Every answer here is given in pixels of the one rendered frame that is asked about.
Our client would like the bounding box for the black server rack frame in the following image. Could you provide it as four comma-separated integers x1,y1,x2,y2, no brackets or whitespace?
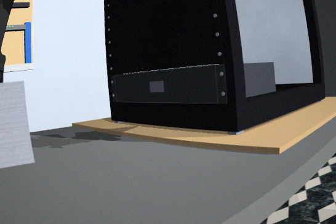
104,0,326,135

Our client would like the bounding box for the tan flat board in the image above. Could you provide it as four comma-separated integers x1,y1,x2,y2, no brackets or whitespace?
72,97,336,154

